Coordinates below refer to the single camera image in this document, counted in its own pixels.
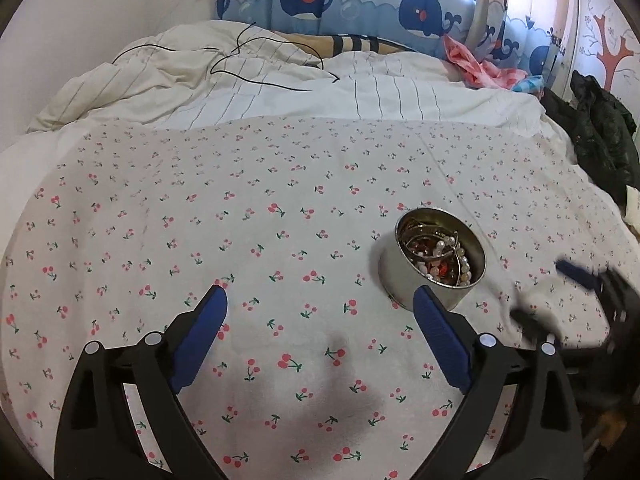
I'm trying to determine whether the black jacket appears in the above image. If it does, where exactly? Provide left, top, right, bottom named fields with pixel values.
left=540, top=72, right=639, bottom=210

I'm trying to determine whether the white pearl bead bracelet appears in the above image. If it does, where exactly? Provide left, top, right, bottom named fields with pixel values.
left=414, top=238, right=474, bottom=286

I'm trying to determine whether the blue whale print curtain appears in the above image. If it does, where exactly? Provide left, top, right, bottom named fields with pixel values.
left=215, top=0, right=570, bottom=75

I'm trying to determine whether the pink crumpled cloth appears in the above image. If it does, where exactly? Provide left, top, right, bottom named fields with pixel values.
left=442, top=35, right=527, bottom=90

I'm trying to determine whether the turquoise cloth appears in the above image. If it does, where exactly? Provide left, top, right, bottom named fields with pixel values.
left=511, top=75, right=544, bottom=96

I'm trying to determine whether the striped tan pillow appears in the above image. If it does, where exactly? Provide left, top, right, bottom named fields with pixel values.
left=279, top=32, right=411, bottom=58

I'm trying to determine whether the black cable on duvet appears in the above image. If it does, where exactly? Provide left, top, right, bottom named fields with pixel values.
left=110, top=22, right=342, bottom=94

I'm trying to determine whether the white striped duvet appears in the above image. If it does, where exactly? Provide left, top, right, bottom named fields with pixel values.
left=27, top=21, right=552, bottom=136

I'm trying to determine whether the round silver metal tin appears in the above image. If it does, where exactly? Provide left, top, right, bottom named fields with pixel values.
left=378, top=208, right=486, bottom=311

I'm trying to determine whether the pile of bangles and bracelets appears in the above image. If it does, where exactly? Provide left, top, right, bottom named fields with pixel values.
left=399, top=213, right=476, bottom=286

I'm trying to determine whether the cherry print bed sheet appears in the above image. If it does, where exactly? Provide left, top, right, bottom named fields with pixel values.
left=1, top=118, right=639, bottom=479

